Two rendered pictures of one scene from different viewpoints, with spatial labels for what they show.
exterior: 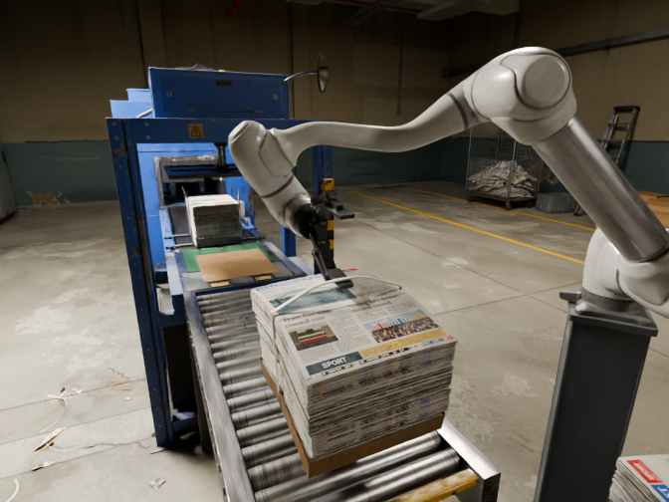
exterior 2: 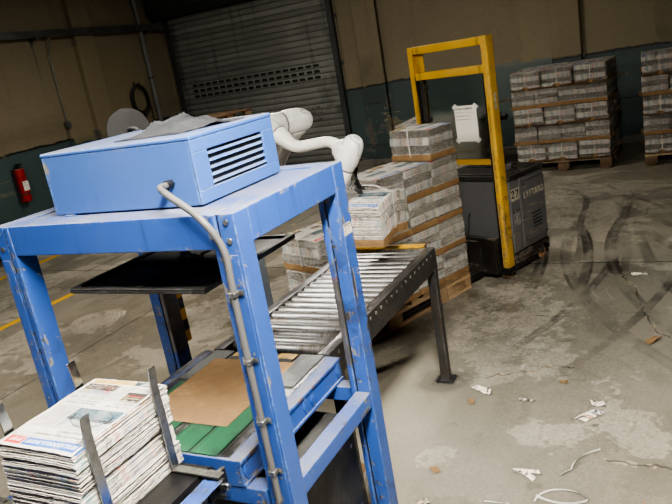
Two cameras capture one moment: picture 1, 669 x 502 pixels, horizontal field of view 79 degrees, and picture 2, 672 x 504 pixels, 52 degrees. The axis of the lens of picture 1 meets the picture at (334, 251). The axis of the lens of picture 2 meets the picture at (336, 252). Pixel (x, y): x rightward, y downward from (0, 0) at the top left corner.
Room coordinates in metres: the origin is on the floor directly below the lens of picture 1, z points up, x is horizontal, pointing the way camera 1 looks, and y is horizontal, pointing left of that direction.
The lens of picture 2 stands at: (3.11, 2.69, 1.89)
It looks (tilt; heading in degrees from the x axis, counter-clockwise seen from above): 16 degrees down; 233
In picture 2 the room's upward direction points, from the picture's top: 10 degrees counter-clockwise
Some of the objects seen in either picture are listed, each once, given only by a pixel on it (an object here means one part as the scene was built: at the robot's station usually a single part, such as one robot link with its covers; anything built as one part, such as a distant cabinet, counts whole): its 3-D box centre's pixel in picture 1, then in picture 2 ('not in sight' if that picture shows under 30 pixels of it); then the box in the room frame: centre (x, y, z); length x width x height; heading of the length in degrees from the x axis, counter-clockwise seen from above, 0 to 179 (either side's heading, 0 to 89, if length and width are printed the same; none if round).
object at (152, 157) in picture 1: (189, 172); not in sight; (4.62, 1.64, 1.04); 1.51 x 1.30 x 2.07; 24
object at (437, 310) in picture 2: not in sight; (439, 325); (0.51, 0.13, 0.34); 0.06 x 0.06 x 0.68; 24
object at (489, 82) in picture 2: not in sight; (496, 156); (-1.04, -0.56, 0.97); 0.09 x 0.09 x 1.75; 3
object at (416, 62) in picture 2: not in sight; (428, 156); (-1.00, -1.22, 0.97); 0.09 x 0.09 x 1.75; 3
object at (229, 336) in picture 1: (270, 331); (321, 311); (1.37, 0.25, 0.77); 0.47 x 0.05 x 0.05; 114
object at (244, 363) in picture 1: (285, 356); (339, 296); (1.20, 0.17, 0.77); 0.47 x 0.05 x 0.05; 114
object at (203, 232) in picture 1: (213, 218); (95, 451); (2.64, 0.81, 0.93); 0.38 x 0.30 x 0.26; 24
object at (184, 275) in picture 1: (230, 270); (222, 406); (2.12, 0.58, 0.75); 0.70 x 0.65 x 0.10; 24
